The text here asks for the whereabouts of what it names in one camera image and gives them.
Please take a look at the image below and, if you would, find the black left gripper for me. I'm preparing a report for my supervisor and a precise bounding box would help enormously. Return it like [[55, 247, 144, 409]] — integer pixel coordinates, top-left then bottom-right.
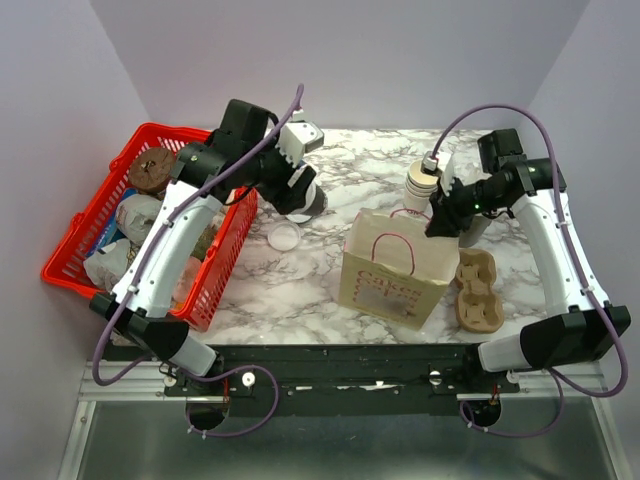
[[242, 130, 317, 215]]

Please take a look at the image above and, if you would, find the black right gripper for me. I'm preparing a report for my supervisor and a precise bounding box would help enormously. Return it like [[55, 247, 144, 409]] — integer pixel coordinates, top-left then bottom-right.
[[425, 174, 506, 238]]

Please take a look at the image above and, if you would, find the black paper coffee cup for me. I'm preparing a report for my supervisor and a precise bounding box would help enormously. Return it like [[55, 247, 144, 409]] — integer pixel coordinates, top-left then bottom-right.
[[294, 181, 327, 217]]

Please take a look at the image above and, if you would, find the white plastic cup lid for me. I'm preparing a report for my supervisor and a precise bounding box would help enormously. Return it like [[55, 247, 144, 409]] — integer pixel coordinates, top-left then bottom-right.
[[285, 213, 314, 224]]

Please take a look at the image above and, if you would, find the pink and cream paper bag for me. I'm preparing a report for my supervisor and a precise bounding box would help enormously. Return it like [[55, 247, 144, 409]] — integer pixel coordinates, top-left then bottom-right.
[[337, 209, 459, 330]]

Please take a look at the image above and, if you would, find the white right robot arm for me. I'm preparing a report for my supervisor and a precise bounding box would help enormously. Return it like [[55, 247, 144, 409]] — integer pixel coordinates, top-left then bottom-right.
[[426, 129, 631, 392]]

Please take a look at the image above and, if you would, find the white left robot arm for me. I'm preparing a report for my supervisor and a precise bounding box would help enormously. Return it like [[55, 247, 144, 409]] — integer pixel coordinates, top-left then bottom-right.
[[90, 97, 327, 395]]

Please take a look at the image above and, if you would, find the loose white cup lid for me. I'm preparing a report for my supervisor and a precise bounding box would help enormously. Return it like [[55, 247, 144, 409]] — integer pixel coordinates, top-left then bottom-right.
[[267, 222, 301, 252]]

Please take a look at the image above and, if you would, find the stack of paper cups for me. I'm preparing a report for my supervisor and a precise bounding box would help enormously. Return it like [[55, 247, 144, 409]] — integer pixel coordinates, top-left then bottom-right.
[[403, 156, 441, 213]]

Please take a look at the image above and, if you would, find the green round melon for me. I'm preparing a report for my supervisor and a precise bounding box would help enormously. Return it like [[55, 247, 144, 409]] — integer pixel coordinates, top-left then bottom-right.
[[191, 227, 217, 262]]

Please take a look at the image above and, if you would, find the cardboard cup carrier tray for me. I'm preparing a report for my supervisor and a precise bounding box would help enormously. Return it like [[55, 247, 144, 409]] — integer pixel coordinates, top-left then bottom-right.
[[454, 248, 504, 334]]

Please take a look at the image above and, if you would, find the black cup noodle container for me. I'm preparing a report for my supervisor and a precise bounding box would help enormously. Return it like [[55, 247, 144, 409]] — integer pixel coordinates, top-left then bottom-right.
[[172, 256, 202, 304]]

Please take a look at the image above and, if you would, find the brown round cork lid jar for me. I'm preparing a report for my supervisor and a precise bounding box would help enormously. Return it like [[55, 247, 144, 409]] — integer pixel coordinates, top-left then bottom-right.
[[128, 147, 176, 195]]

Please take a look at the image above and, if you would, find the grey wrapped bundle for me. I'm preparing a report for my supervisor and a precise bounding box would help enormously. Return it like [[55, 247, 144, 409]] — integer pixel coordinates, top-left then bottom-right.
[[115, 194, 162, 246]]

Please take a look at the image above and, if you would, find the white printed plastic bag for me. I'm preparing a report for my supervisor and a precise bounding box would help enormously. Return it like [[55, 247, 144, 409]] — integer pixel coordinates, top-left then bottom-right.
[[83, 238, 135, 292]]

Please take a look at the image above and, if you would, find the red plastic shopping basket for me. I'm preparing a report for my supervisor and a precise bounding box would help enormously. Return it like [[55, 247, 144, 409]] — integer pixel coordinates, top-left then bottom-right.
[[41, 122, 258, 332]]

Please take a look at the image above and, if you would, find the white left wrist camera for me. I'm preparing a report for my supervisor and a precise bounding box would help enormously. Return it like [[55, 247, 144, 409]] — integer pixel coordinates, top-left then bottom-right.
[[276, 108, 324, 167]]

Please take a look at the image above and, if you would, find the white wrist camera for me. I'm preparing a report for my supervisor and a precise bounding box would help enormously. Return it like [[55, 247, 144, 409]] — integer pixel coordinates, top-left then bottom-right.
[[422, 151, 456, 197], [276, 108, 324, 167]]

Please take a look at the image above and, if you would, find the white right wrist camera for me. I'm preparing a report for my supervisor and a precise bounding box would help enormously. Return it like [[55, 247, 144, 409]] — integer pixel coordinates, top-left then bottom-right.
[[422, 151, 456, 197]]

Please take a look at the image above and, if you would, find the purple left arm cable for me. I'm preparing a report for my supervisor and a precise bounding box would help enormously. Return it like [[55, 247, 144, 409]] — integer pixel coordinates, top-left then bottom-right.
[[91, 83, 306, 440]]

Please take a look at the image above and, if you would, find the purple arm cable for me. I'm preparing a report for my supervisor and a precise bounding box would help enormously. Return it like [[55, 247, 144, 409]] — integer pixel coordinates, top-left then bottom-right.
[[432, 103, 630, 439], [91, 83, 306, 440]]

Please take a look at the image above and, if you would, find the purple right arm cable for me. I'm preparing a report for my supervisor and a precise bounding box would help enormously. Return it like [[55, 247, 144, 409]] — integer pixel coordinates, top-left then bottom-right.
[[432, 103, 630, 439]]

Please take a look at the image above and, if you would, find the aluminium frame rail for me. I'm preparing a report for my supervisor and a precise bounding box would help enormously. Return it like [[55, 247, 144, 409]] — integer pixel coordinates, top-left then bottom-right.
[[77, 361, 186, 402]]

